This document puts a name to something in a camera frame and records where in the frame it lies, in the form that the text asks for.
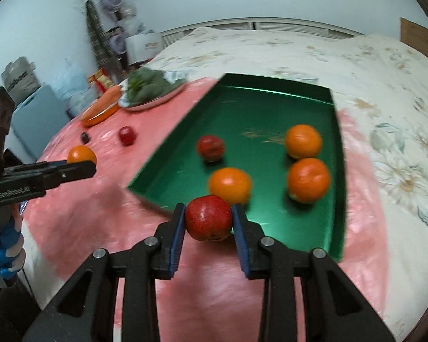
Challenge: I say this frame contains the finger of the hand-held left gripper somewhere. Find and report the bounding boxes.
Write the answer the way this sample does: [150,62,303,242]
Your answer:
[39,160,97,190]

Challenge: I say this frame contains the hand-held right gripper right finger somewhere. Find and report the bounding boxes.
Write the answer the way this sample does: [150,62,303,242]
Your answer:
[232,204,396,342]

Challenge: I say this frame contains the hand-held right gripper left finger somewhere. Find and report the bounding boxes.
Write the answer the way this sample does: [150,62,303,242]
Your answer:
[23,203,186,342]

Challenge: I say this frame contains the orange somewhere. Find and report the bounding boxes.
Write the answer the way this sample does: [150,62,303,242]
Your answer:
[67,145,98,164]
[209,167,253,205]
[287,158,332,203]
[284,125,323,160]

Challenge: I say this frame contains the red apple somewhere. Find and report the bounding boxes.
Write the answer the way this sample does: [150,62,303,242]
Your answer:
[119,126,138,146]
[185,195,233,242]
[196,135,225,161]

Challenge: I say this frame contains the green rectangular tray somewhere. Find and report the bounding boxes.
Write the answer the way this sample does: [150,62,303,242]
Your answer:
[127,73,346,261]

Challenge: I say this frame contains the person's left hand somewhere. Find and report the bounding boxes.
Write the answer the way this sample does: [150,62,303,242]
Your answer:
[0,203,26,286]

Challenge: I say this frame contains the orange rimmed plate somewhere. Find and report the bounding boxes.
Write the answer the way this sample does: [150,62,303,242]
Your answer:
[81,96,122,127]

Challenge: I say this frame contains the light blue suitcase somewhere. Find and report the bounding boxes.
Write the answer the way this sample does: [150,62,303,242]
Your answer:
[11,85,72,161]

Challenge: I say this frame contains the pink plastic sheet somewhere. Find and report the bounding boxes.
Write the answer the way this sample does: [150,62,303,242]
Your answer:
[21,76,393,342]

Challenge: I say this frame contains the carrot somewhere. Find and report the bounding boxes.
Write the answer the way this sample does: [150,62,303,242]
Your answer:
[82,86,122,120]

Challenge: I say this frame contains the pale blue plastic bag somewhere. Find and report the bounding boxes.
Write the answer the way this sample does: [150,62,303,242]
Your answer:
[52,62,93,115]

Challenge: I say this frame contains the red yellow snack bag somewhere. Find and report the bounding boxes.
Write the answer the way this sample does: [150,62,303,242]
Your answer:
[88,69,116,91]

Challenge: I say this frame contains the white patterned plate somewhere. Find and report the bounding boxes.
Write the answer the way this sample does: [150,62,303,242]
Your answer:
[118,71,189,111]

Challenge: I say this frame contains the grey printed bag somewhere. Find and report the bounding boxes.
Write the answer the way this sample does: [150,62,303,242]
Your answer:
[1,57,41,95]

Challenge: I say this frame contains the green leafy vegetable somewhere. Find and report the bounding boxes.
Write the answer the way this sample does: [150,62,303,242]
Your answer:
[126,68,184,102]

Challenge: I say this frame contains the dark cloth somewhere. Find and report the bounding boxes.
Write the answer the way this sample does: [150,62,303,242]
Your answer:
[0,278,43,342]

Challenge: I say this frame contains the plaid scarf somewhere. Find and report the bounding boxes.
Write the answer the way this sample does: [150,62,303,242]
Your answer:
[86,0,111,68]

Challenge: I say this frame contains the bundle of clear bags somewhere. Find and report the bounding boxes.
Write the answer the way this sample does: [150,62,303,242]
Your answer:
[119,3,145,32]

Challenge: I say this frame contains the white louvered radiator cover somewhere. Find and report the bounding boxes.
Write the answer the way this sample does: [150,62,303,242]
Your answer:
[157,18,364,48]

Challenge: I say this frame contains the wooden headboard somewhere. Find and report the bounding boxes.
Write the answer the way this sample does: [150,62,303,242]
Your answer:
[399,17,428,66]

